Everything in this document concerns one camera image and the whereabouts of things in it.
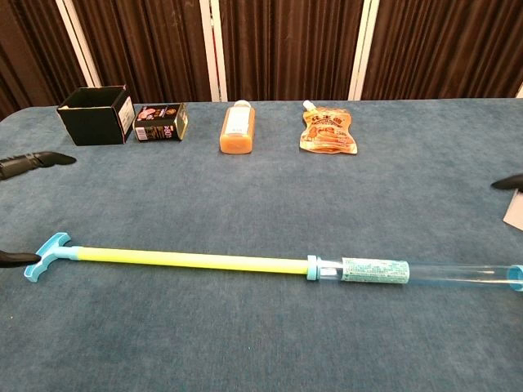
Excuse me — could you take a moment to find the white rectangular box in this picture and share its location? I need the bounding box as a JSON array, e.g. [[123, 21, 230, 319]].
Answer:
[[502, 189, 523, 229]]

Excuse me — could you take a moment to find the blue felt table mat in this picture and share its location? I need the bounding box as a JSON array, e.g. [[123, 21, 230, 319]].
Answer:
[[0, 96, 523, 392]]

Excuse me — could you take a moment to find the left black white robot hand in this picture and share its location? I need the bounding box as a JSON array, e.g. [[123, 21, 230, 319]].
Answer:
[[0, 149, 78, 270]]

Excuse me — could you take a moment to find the open black cardboard box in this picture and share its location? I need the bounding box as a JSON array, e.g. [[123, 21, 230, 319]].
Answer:
[[56, 84, 136, 147]]

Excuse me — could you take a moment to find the orange juice bottle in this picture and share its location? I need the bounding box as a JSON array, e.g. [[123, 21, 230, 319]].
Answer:
[[219, 100, 257, 155]]

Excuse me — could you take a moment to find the small black printed box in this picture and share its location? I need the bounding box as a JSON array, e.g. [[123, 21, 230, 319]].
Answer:
[[133, 102, 190, 144]]

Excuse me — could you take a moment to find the dark brown curtain panel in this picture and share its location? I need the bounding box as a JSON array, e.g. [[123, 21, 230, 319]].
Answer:
[[71, 0, 213, 104], [361, 0, 523, 101], [220, 0, 364, 102], [0, 0, 90, 122]]

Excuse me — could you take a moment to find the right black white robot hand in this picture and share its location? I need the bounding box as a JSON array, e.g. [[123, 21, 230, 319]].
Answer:
[[490, 173, 523, 192]]

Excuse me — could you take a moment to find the blue yellow long-handled tool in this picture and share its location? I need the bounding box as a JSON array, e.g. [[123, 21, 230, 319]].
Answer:
[[23, 231, 523, 293]]

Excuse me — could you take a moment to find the orange spout pouch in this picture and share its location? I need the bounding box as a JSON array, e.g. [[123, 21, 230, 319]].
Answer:
[[299, 100, 360, 155]]

